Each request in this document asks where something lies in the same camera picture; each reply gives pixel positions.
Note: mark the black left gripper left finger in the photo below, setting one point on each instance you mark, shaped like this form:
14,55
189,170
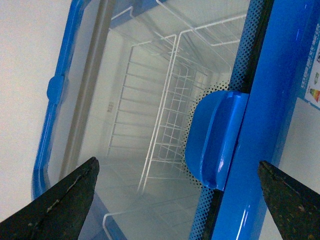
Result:
60,212

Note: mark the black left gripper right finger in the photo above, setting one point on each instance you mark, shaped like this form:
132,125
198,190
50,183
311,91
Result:
294,207

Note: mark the sliding glass freezer lid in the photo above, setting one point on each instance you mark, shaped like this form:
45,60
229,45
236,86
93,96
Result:
76,125

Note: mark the energy label sticker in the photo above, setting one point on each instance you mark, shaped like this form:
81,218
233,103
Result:
310,85

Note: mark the white chest freezer blue rim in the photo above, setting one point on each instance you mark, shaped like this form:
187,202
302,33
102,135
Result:
271,101

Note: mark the white wire freezer basket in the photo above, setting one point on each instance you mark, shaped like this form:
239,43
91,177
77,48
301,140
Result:
173,54

